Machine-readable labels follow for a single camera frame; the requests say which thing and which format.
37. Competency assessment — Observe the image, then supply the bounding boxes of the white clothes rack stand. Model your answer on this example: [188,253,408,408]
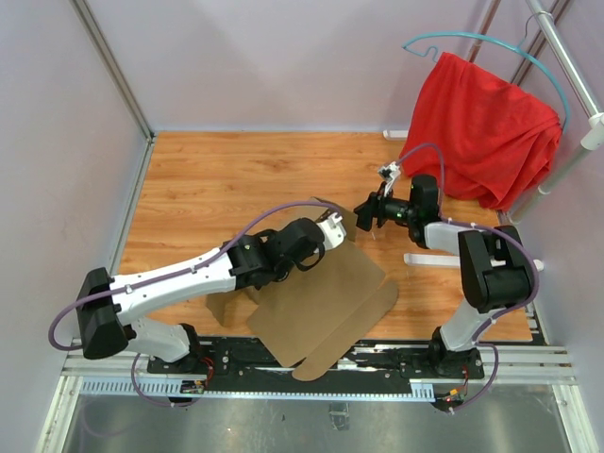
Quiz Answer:
[382,0,604,273]

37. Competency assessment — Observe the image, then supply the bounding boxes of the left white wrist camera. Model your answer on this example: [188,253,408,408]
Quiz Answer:
[315,212,346,251]

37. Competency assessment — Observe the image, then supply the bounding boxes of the red cloth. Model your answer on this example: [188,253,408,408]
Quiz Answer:
[399,52,563,212]

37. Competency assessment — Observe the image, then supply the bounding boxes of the aluminium rail frame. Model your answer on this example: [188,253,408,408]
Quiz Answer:
[36,336,598,452]

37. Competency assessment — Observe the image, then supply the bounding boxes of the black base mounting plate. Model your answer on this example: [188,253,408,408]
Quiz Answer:
[146,336,485,401]

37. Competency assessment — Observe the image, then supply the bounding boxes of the teal clothes hanger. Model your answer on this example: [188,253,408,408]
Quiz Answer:
[401,30,572,128]

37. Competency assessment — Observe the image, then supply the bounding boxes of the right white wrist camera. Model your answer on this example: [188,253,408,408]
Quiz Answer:
[377,161,401,195]

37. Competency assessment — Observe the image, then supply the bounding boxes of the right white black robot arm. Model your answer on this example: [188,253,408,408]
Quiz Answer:
[354,168,538,378]

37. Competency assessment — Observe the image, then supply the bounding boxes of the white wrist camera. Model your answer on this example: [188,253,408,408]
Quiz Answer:
[315,212,346,251]
[377,161,401,195]

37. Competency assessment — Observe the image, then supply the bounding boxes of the brown cardboard box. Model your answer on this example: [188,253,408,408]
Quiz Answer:
[206,208,398,382]

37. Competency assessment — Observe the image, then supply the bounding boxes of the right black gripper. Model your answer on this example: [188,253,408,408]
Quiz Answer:
[344,182,416,232]

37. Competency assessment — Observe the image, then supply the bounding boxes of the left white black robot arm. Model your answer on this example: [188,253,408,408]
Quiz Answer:
[76,217,344,374]

